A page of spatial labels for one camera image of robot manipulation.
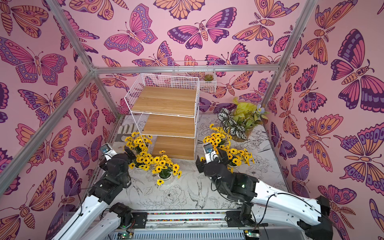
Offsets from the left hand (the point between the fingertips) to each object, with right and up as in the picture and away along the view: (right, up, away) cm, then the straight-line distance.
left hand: (120, 149), depth 75 cm
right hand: (+44, 0, -6) cm, 44 cm away
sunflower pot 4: (+51, +5, +13) cm, 53 cm away
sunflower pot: (+5, +3, +11) cm, 12 cm away
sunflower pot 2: (+10, -7, +5) cm, 13 cm away
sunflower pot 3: (+22, -11, +4) cm, 25 cm away
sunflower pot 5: (+60, -5, +7) cm, 61 cm away
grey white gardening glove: (-14, +4, +32) cm, 35 cm away
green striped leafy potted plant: (+63, +15, +10) cm, 66 cm away
